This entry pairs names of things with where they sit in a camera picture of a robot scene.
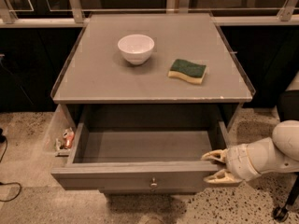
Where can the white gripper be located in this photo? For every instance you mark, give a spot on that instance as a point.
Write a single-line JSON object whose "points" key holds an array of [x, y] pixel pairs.
{"points": [[239, 164]]}

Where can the grey top drawer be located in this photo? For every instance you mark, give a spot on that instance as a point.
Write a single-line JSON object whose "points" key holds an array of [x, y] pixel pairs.
{"points": [[144, 148]]}

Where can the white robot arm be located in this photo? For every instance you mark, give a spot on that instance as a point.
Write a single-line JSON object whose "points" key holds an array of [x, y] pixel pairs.
{"points": [[276, 154]]}

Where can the grey drawer cabinet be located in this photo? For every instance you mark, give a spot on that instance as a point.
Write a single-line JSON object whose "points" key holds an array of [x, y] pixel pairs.
{"points": [[97, 74]]}

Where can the black office chair base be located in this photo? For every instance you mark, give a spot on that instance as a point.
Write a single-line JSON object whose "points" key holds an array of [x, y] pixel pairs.
{"points": [[288, 108]]}

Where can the green and yellow sponge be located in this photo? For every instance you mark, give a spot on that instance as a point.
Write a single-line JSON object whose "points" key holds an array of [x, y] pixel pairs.
{"points": [[188, 71]]}

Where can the white ceramic bowl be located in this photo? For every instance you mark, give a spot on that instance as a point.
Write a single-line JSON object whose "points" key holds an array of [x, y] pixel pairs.
{"points": [[136, 49]]}

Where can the orange snack packet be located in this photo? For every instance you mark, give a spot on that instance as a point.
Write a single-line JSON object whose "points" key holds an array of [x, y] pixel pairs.
{"points": [[68, 138]]}

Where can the clear plastic side bin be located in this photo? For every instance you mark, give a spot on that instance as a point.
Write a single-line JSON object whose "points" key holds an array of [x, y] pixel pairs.
{"points": [[53, 140]]}

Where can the metal window railing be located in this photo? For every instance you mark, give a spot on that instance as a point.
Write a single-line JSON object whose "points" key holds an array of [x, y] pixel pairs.
{"points": [[71, 13]]}

